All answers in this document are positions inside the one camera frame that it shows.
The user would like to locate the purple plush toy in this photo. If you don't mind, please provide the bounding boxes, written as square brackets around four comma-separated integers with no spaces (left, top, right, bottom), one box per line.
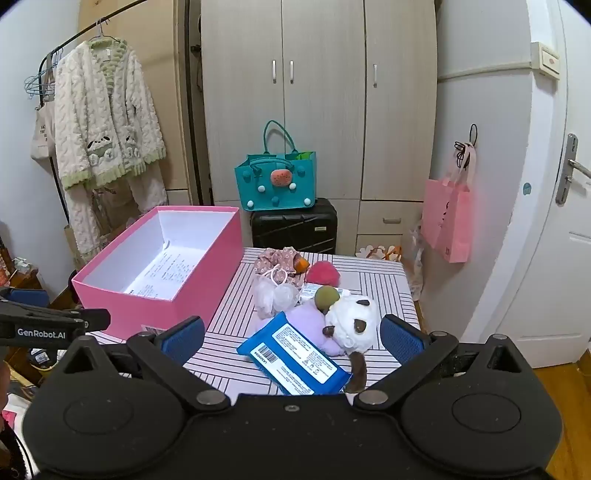
[252,305,345,356]

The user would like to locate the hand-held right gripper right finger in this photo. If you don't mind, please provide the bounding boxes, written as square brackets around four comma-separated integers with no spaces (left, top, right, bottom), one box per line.
[353,314,539,411]

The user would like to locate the green ball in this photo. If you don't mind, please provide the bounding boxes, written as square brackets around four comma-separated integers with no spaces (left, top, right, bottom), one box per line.
[314,285,340,311]

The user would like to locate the white door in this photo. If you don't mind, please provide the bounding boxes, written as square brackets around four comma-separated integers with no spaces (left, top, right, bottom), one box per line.
[462,0,591,370]

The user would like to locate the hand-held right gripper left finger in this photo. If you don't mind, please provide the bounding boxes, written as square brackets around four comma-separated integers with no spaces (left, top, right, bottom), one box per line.
[53,315,232,413]

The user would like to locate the pink fluffy heart plush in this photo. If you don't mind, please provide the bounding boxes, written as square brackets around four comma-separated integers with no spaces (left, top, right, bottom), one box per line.
[305,260,341,287]

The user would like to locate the beige light switch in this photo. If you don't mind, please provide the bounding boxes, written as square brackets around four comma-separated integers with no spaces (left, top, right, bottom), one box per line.
[530,42,560,80]

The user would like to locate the beige wardrobe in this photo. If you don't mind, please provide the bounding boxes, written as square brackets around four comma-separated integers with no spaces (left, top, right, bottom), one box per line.
[201,0,437,257]

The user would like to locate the printed paper sheet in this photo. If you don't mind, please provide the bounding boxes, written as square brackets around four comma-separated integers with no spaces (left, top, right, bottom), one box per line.
[124,240,208,296]

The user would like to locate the canvas tote bag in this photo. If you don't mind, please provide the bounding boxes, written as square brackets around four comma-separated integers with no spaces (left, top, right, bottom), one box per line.
[31,99,58,162]

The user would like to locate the pink cardboard box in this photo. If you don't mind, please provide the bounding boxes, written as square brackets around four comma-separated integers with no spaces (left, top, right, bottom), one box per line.
[71,205,244,342]

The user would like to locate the white panda plush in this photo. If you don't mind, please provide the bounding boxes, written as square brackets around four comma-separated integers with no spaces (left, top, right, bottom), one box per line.
[322,296,382,393]

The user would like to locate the wooden nightstand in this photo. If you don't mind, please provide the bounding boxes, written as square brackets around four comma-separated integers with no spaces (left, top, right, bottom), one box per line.
[0,222,79,384]

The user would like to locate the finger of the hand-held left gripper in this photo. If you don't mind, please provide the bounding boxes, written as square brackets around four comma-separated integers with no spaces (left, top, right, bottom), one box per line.
[0,300,112,333]
[0,286,51,309]

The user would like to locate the black clothes rack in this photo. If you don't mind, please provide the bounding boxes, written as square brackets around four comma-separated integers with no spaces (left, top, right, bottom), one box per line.
[39,0,208,222]

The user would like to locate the metal door handle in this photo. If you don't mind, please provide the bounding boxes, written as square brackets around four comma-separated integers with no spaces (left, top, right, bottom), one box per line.
[555,134,591,206]

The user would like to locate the white blue tissue packet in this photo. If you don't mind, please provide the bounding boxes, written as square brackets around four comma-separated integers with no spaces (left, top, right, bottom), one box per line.
[301,284,352,301]

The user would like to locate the blue wire hangers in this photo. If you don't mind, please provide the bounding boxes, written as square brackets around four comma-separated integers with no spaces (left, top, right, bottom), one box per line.
[24,55,58,100]

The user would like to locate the white mesh bath puff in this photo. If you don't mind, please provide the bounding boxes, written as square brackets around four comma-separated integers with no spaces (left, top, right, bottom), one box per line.
[252,269,302,319]

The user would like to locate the pink floral cloth doll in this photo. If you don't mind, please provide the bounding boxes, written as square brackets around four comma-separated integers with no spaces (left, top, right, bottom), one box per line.
[253,247,308,278]

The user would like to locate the cream fleece pajamas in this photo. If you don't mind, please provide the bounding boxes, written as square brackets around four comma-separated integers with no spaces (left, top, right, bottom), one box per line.
[53,39,169,259]

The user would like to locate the clear plastic bag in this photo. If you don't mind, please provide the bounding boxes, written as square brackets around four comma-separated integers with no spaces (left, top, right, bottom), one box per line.
[402,222,426,301]

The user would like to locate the pink paper bag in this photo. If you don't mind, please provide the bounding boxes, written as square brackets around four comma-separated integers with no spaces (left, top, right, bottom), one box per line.
[421,178,458,250]
[436,143,472,264]

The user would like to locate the blue wipes packet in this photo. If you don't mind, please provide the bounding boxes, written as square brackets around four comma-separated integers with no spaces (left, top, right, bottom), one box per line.
[237,311,352,397]

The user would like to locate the colourful flower print bag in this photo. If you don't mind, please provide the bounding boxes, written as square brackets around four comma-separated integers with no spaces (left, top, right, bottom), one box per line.
[358,244,402,261]

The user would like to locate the tan cabinet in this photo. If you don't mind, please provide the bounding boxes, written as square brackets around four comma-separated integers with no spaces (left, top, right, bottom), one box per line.
[78,0,204,206]

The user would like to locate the teal felt tote bag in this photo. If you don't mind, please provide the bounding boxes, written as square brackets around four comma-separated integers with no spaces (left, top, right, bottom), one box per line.
[234,120,318,212]

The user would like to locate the black suitcase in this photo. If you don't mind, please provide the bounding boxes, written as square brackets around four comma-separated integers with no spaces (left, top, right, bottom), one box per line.
[250,198,338,256]

